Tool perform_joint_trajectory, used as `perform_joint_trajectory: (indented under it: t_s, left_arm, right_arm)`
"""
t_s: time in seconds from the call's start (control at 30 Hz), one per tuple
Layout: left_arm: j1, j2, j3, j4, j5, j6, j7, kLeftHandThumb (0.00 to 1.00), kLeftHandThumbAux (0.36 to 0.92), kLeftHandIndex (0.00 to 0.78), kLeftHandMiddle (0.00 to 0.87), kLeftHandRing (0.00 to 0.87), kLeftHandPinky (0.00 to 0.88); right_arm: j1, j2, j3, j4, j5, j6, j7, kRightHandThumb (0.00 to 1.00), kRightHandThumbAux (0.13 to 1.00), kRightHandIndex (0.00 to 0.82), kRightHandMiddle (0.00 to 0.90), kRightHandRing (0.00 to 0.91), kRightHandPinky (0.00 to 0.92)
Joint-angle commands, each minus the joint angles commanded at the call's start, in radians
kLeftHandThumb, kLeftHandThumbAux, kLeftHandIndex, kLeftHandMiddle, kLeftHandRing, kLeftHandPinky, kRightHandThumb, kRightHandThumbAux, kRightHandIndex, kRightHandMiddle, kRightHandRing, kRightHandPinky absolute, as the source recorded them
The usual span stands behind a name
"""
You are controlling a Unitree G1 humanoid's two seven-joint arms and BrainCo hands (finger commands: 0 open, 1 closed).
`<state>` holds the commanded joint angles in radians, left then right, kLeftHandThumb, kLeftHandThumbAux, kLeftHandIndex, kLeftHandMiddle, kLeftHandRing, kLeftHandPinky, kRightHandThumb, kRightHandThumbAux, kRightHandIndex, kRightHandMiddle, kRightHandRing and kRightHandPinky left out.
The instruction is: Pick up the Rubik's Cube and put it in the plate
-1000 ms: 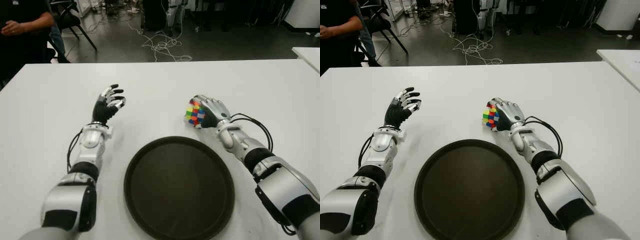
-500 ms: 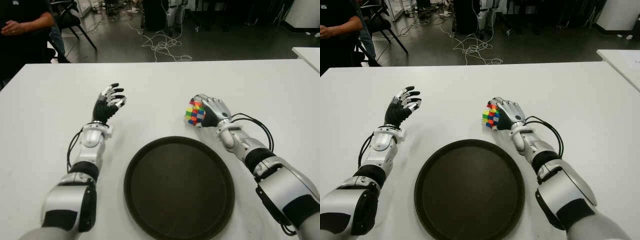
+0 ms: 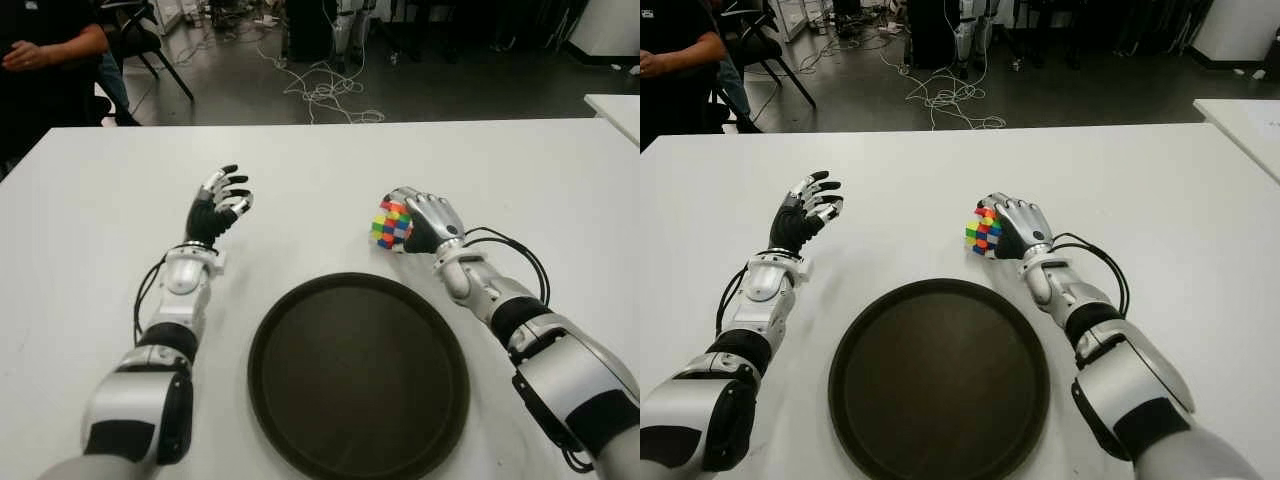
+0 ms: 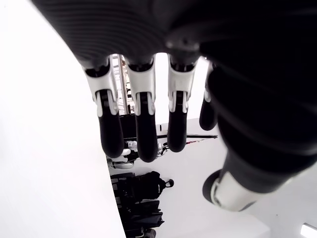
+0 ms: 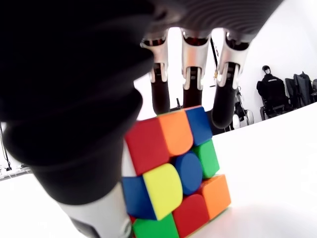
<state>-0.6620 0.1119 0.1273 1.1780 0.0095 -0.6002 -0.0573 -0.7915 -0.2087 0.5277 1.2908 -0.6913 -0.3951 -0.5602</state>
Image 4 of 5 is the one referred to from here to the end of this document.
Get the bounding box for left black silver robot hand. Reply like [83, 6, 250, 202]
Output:
[29, 0, 317, 213]

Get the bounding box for black backpack pile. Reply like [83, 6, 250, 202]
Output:
[110, 171, 174, 238]

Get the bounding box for metal shelf rack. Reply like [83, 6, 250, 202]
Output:
[110, 55, 132, 115]

